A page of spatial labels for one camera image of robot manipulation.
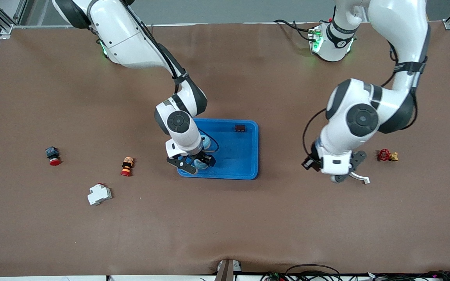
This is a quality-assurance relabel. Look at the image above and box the blue plastic tray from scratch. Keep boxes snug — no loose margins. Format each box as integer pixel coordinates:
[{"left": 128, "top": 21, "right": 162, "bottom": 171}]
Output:
[{"left": 178, "top": 118, "right": 259, "bottom": 180}]

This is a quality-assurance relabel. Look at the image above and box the red handwheel brass valve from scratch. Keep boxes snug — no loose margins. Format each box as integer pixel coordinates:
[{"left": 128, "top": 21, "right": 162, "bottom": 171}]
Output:
[{"left": 377, "top": 148, "right": 400, "bottom": 162}]

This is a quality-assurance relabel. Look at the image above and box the orange red push button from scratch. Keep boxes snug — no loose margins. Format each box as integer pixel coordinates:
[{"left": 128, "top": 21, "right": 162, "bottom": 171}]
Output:
[{"left": 121, "top": 157, "right": 135, "bottom": 177}]

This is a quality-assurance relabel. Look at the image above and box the brown paper table cover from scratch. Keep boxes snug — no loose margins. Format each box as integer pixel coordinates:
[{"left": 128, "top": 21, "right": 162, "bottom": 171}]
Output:
[{"left": 0, "top": 21, "right": 450, "bottom": 278}]

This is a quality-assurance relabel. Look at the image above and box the white circuit breaker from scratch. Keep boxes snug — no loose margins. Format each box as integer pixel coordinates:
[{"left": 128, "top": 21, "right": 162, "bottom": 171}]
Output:
[{"left": 87, "top": 183, "right": 113, "bottom": 206}]

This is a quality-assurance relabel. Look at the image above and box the red mushroom button black base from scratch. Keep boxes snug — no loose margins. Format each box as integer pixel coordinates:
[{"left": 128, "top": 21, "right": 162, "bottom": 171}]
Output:
[{"left": 45, "top": 146, "right": 62, "bottom": 166}]

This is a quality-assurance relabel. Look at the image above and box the white curved plastic bracket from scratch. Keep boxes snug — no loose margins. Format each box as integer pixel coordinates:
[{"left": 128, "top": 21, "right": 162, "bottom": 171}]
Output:
[{"left": 350, "top": 172, "right": 370, "bottom": 185}]

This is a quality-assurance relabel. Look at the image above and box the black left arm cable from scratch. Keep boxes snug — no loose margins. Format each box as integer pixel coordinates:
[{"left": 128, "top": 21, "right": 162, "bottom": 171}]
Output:
[{"left": 302, "top": 39, "right": 429, "bottom": 158}]

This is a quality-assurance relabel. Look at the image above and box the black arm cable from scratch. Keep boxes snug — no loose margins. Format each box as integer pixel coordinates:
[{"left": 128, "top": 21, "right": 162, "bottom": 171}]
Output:
[
  {"left": 121, "top": 0, "right": 220, "bottom": 153},
  {"left": 302, "top": 39, "right": 429, "bottom": 158}
]

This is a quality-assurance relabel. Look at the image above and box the black looped cable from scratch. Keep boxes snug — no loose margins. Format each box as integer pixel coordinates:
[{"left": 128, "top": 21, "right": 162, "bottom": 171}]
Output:
[{"left": 260, "top": 264, "right": 343, "bottom": 281}]

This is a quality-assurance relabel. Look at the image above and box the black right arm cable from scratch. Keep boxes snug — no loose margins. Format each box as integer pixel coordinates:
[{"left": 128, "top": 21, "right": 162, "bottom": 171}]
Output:
[{"left": 121, "top": 0, "right": 220, "bottom": 153}]

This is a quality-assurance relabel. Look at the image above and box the metal camera post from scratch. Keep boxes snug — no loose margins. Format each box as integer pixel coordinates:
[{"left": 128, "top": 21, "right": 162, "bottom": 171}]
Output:
[{"left": 215, "top": 259, "right": 243, "bottom": 281}]

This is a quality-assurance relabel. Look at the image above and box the black left base cable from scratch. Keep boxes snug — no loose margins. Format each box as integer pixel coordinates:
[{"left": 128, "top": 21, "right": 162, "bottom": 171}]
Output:
[{"left": 274, "top": 19, "right": 315, "bottom": 41}]

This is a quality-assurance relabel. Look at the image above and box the black cable bundle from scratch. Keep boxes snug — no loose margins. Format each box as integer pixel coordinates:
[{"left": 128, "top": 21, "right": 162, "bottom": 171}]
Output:
[{"left": 368, "top": 270, "right": 450, "bottom": 281}]

